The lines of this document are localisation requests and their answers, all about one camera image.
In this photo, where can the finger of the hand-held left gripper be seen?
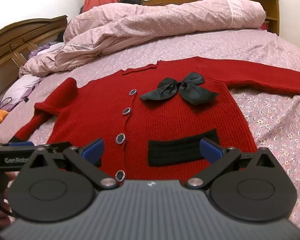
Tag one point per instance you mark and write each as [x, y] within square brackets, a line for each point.
[21, 144]

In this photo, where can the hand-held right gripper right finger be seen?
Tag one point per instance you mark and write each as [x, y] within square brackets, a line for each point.
[210, 151]

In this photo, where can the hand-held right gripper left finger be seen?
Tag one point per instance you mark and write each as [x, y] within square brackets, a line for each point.
[93, 151]

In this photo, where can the red knit cardigan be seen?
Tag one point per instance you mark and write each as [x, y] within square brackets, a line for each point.
[165, 120]

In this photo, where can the person's left hand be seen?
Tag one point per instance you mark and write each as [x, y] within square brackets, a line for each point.
[9, 182]

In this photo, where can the lilac ruffled pillow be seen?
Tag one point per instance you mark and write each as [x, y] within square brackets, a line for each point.
[45, 51]
[22, 87]

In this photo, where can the pink floral bedsheet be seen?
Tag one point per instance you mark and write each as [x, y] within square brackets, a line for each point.
[265, 115]

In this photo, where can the brown wooden headboard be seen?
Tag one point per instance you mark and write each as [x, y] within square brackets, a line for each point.
[15, 42]

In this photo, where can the small red box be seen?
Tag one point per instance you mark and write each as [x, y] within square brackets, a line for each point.
[265, 25]

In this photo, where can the pink floral quilt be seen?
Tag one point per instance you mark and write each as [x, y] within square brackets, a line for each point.
[152, 22]

